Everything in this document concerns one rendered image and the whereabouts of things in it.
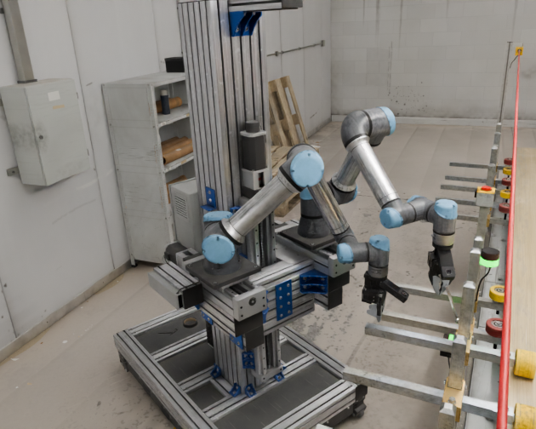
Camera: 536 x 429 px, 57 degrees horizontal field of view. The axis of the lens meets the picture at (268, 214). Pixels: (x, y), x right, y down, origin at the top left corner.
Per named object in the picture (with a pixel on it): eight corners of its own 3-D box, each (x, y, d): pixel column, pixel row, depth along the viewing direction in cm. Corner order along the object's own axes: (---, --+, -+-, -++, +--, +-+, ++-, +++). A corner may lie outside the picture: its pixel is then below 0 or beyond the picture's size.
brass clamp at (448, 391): (437, 416, 137) (439, 402, 135) (444, 385, 148) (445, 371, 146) (461, 423, 134) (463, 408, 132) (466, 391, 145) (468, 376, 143)
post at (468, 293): (449, 406, 172) (463, 283, 154) (450, 399, 175) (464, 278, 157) (460, 408, 170) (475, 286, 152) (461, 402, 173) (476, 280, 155)
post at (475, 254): (457, 362, 192) (470, 249, 175) (458, 357, 195) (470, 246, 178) (467, 364, 191) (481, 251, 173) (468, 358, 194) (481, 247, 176)
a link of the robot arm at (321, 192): (278, 146, 189) (334, 247, 206) (281, 153, 179) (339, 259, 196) (305, 131, 187) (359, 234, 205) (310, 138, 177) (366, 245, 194)
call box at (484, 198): (475, 208, 217) (476, 191, 214) (476, 202, 223) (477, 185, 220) (492, 209, 214) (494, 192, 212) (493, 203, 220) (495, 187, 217)
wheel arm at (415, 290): (393, 293, 217) (394, 284, 216) (395, 289, 220) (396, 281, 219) (503, 313, 200) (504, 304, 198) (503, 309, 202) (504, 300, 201)
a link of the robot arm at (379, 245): (365, 233, 189) (387, 232, 189) (363, 260, 193) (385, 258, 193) (370, 243, 181) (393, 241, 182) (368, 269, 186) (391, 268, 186)
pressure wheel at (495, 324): (481, 353, 180) (485, 326, 176) (483, 340, 187) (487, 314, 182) (506, 358, 177) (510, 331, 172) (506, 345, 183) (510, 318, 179)
